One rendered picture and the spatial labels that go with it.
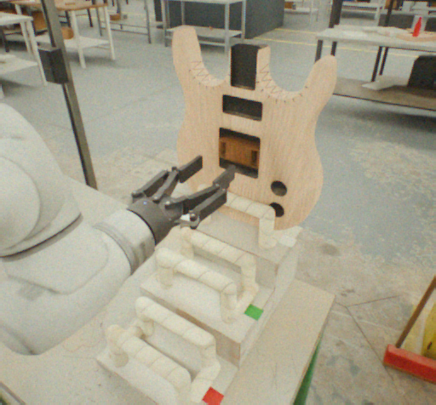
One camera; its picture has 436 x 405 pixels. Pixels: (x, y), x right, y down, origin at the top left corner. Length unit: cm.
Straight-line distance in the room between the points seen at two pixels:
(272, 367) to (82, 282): 52
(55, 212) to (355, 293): 204
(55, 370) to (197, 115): 62
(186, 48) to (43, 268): 50
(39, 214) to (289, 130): 46
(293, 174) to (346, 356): 144
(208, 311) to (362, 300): 157
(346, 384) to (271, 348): 112
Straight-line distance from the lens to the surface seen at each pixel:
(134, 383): 85
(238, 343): 78
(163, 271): 82
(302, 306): 97
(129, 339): 77
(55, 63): 174
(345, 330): 214
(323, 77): 65
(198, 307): 83
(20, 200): 40
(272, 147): 73
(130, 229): 52
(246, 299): 80
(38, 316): 46
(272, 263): 82
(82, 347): 94
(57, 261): 46
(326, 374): 198
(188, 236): 83
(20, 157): 42
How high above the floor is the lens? 167
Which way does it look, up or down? 33 degrees down
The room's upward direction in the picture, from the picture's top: straight up
